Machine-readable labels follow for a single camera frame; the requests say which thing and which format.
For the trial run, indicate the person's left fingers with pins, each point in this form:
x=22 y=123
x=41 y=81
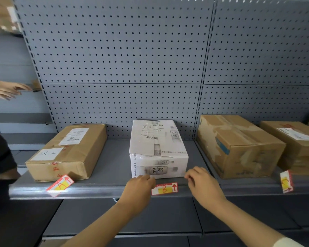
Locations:
x=146 y=180

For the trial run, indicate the person's left forearm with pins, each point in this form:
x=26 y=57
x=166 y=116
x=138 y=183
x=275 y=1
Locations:
x=105 y=226

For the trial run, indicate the grey perforated back panel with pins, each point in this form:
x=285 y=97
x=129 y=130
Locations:
x=262 y=61
x=123 y=61

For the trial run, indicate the person's right fingers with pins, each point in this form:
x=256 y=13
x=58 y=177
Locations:
x=195 y=174

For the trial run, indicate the person's right hand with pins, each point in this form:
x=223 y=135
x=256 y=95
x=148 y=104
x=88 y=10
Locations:
x=204 y=189

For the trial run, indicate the blurred stack of cardboard boxes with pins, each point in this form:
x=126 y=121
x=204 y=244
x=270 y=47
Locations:
x=2 y=14

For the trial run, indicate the flat cardboard box white labels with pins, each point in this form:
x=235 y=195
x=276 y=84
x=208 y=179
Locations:
x=72 y=151

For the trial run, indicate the grey lower shelf board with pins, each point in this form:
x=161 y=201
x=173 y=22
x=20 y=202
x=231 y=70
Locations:
x=170 y=216

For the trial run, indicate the red yellow shelf tag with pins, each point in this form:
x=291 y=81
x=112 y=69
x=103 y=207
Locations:
x=286 y=181
x=164 y=189
x=59 y=186

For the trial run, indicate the grey slotted shelf upright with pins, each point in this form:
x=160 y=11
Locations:
x=205 y=66

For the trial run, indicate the large cardboard box blue tape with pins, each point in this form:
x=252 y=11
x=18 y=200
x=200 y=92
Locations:
x=237 y=145

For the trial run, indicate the grey side shelving unit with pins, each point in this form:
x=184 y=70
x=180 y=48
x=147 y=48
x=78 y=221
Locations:
x=18 y=108

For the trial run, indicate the cardboard box with shipping label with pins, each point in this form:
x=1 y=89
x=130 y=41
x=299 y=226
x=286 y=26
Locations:
x=296 y=146

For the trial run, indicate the grey metal shelf board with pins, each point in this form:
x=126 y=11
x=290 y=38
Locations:
x=113 y=164

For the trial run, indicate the person's left hand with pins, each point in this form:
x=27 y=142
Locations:
x=135 y=194

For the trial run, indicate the person's right forearm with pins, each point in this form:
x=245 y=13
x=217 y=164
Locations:
x=243 y=223

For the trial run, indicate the white printed carton box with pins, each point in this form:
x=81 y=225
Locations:
x=154 y=145

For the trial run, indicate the white sleeve cuff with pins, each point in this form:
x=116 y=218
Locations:
x=288 y=243

